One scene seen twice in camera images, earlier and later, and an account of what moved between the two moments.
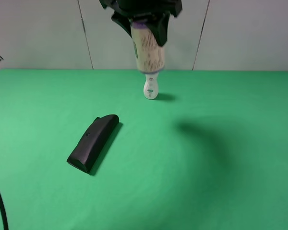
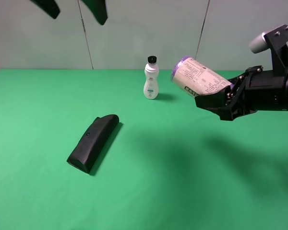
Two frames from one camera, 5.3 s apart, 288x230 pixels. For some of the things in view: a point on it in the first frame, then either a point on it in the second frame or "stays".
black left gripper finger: (124, 22) -> (50, 6)
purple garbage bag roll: (150, 55) -> (195, 77)
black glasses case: (92, 144) stays
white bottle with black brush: (150, 90) stays
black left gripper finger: (160, 26) -> (99, 8)
